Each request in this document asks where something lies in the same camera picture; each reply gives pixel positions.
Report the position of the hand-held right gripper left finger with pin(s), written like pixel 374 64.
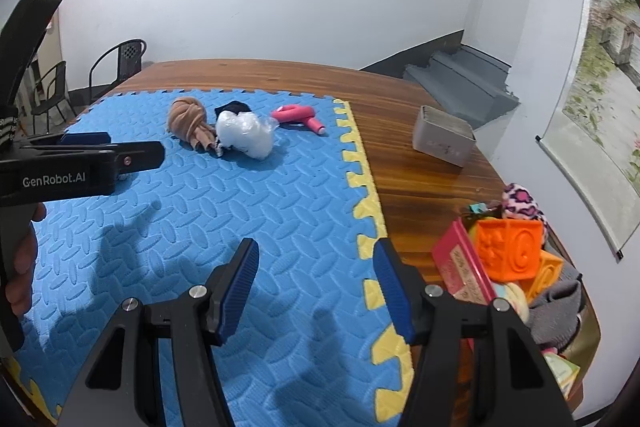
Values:
pixel 240 292

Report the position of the white plastic bag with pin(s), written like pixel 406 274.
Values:
pixel 245 134

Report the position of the pink toy hair dryer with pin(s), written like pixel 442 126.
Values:
pixel 297 113

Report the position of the grey stairs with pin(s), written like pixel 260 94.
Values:
pixel 450 72

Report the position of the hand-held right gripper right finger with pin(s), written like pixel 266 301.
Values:
pixel 395 292

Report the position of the large orange toy block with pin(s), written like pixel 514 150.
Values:
pixel 510 252

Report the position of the person's left hand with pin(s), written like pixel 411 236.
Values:
pixel 25 267

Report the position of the grey tin box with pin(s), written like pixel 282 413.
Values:
pixel 442 147

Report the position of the blue foam mat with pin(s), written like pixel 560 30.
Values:
pixel 225 207

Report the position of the wooden desktop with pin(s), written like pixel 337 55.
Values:
pixel 425 192

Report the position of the yellow foam mat edging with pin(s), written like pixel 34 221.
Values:
pixel 32 392
pixel 367 202

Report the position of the brown stocking bundle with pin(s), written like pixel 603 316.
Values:
pixel 187 114

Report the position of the small colourful toy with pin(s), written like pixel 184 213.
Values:
pixel 482 211

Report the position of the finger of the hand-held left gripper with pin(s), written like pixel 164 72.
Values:
pixel 85 138
pixel 145 155

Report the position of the beige board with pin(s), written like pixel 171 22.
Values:
pixel 50 27

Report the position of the small orange toy block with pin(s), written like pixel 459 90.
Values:
pixel 546 274

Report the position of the black metal chair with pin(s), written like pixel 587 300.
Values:
pixel 52 89
pixel 122 62

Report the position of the pink leopard print cloth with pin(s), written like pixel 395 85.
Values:
pixel 520 202

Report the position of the hanging scroll painting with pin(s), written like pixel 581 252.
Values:
pixel 607 82

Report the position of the grey cloth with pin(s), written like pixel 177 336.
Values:
pixel 555 312

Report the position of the black cloth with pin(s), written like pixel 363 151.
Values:
pixel 235 108

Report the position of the green white card box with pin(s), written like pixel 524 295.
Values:
pixel 562 372

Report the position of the pale yellow soft ball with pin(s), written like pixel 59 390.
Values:
pixel 512 299

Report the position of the pink box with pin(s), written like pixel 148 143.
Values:
pixel 460 267

